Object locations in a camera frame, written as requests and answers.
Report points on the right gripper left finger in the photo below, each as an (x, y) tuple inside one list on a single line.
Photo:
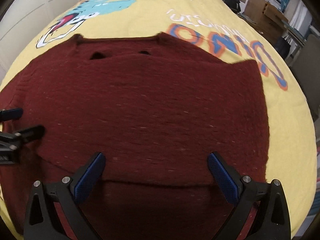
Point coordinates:
[(41, 218)]

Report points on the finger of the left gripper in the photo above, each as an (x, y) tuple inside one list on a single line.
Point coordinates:
[(30, 134), (11, 114)]

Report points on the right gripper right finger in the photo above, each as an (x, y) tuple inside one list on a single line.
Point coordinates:
[(272, 220)]

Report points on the dark red knit sweater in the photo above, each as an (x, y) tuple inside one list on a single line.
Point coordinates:
[(156, 107)]

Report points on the white wardrobe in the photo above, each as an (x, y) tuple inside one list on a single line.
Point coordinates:
[(32, 15)]

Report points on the grey green chair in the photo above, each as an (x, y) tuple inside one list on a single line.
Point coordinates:
[(306, 71)]

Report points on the dark blue hanging bag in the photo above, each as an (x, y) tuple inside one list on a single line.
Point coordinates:
[(282, 47)]

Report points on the wooden drawer cabinet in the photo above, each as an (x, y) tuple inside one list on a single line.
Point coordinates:
[(267, 18)]

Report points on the yellow dino print bedspread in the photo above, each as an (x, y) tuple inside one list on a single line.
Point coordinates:
[(214, 28)]

